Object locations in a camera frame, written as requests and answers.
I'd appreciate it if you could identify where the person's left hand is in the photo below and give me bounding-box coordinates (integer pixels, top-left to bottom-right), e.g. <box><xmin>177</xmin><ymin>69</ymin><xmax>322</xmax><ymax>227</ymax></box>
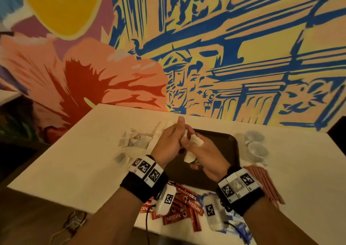
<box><xmin>150</xmin><ymin>116</ymin><xmax>188</xmax><ymax>169</ymax></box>

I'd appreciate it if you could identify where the person's right hand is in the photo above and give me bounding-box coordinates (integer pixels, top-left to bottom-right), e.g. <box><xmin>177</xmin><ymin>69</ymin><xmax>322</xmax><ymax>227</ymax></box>
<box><xmin>180</xmin><ymin>134</ymin><xmax>231</xmax><ymax>182</ymax></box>

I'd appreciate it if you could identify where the row of tea bags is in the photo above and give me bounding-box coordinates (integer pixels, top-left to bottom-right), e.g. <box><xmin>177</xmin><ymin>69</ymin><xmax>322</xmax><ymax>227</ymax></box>
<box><xmin>147</xmin><ymin>120</ymin><xmax>176</xmax><ymax>152</ymax></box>

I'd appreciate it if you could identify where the dark brown tray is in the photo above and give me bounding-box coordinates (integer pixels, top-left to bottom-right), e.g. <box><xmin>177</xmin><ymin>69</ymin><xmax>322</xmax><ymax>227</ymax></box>
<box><xmin>162</xmin><ymin>129</ymin><xmax>241</xmax><ymax>192</ymax></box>

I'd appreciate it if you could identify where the white tea bag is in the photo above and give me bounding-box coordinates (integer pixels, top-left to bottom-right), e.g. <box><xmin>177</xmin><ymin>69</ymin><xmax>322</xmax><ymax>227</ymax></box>
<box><xmin>183</xmin><ymin>134</ymin><xmax>205</xmax><ymax>164</ymax></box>

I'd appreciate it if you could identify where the pile of white tea bags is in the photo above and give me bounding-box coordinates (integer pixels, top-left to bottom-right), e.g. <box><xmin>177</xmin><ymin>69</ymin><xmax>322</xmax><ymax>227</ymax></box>
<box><xmin>114</xmin><ymin>126</ymin><xmax>155</xmax><ymax>164</ymax></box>

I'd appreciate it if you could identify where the pile of red Nescafe sachets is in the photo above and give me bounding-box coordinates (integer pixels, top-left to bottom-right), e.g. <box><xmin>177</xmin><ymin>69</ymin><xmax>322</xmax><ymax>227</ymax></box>
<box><xmin>139</xmin><ymin>182</ymin><xmax>205</xmax><ymax>233</ymax></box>

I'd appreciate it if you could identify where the bundle of red stir sticks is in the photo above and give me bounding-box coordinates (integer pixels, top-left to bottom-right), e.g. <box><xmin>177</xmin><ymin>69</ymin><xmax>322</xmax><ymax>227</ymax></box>
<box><xmin>248</xmin><ymin>165</ymin><xmax>285</xmax><ymax>208</ymax></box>

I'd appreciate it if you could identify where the pile of blue sugar sachets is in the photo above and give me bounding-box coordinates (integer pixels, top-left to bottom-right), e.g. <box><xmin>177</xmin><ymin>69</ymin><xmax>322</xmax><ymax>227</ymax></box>
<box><xmin>216</xmin><ymin>210</ymin><xmax>255</xmax><ymax>245</ymax></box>

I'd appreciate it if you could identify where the person's left forearm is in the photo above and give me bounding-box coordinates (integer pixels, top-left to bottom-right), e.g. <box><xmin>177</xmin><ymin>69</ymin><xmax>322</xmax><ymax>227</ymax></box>
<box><xmin>70</xmin><ymin>187</ymin><xmax>142</xmax><ymax>245</ymax></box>

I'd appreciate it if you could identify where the person's right forearm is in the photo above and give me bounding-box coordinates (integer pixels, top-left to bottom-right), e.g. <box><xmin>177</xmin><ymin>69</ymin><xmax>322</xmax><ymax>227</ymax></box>
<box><xmin>242</xmin><ymin>196</ymin><xmax>320</xmax><ymax>245</ymax></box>

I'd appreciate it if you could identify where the black left wristband with markers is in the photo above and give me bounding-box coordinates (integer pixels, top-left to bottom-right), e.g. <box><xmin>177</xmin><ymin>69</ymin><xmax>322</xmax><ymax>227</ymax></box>
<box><xmin>120</xmin><ymin>154</ymin><xmax>169</xmax><ymax>203</ymax></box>

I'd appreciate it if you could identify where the black wristband with markers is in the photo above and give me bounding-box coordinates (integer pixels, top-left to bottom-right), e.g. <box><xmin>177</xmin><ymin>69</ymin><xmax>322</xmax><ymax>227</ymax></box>
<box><xmin>216</xmin><ymin>165</ymin><xmax>266</xmax><ymax>217</ymax></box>
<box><xmin>120</xmin><ymin>154</ymin><xmax>169</xmax><ymax>203</ymax></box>

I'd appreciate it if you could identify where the black right wristband with markers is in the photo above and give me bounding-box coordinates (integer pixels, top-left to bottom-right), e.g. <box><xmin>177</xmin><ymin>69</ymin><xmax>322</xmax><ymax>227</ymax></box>
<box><xmin>216</xmin><ymin>165</ymin><xmax>266</xmax><ymax>217</ymax></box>

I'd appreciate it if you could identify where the small white cup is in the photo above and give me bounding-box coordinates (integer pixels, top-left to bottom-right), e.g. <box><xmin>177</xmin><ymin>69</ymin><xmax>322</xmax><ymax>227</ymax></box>
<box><xmin>244</xmin><ymin>130</ymin><xmax>266</xmax><ymax>145</ymax></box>
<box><xmin>247</xmin><ymin>142</ymin><xmax>269</xmax><ymax>164</ymax></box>

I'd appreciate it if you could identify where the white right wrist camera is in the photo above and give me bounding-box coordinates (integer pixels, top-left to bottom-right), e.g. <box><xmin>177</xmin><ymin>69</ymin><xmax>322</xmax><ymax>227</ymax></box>
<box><xmin>203</xmin><ymin>193</ymin><xmax>228</xmax><ymax>232</ymax></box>

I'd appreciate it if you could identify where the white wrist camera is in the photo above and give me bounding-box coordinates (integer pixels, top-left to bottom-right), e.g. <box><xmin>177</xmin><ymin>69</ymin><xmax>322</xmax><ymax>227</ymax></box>
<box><xmin>155</xmin><ymin>184</ymin><xmax>177</xmax><ymax>217</ymax></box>
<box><xmin>203</xmin><ymin>193</ymin><xmax>228</xmax><ymax>232</ymax></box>

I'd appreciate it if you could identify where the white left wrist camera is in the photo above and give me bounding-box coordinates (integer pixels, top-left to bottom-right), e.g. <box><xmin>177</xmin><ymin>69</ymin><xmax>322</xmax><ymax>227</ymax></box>
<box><xmin>155</xmin><ymin>184</ymin><xmax>177</xmax><ymax>217</ymax></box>

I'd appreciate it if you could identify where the black right camera cable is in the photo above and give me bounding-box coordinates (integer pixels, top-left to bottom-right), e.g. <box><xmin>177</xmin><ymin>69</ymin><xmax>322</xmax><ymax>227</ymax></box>
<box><xmin>226</xmin><ymin>222</ymin><xmax>248</xmax><ymax>239</ymax></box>

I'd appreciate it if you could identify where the white wall shelf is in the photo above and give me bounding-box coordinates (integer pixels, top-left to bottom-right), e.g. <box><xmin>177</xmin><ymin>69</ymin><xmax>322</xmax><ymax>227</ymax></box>
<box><xmin>0</xmin><ymin>89</ymin><xmax>22</xmax><ymax>107</ymax></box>

